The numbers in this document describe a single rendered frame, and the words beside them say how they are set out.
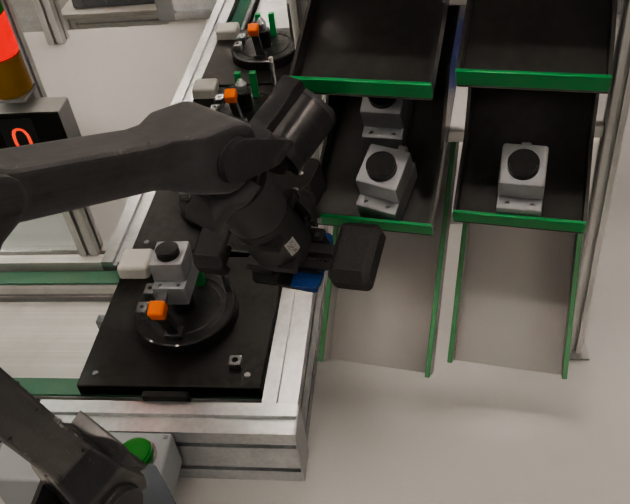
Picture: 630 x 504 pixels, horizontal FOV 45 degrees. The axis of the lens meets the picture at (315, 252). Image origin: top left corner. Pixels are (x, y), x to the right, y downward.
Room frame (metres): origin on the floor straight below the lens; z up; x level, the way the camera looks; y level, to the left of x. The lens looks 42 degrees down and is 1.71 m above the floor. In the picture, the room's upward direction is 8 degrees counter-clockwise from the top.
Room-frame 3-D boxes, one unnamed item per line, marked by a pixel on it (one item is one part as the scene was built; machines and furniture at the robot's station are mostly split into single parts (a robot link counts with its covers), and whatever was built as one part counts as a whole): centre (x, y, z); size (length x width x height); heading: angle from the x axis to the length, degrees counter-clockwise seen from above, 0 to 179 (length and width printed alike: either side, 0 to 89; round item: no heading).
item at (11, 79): (0.89, 0.35, 1.28); 0.05 x 0.05 x 0.05
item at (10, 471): (0.54, 0.31, 0.93); 0.21 x 0.07 x 0.06; 79
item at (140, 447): (0.53, 0.24, 0.96); 0.04 x 0.04 x 0.02
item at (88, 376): (0.74, 0.18, 0.96); 0.24 x 0.24 x 0.02; 79
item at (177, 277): (0.75, 0.18, 1.06); 0.08 x 0.04 x 0.07; 169
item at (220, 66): (1.47, 0.04, 1.01); 0.24 x 0.24 x 0.13; 79
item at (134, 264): (0.85, 0.26, 0.97); 0.05 x 0.05 x 0.04; 79
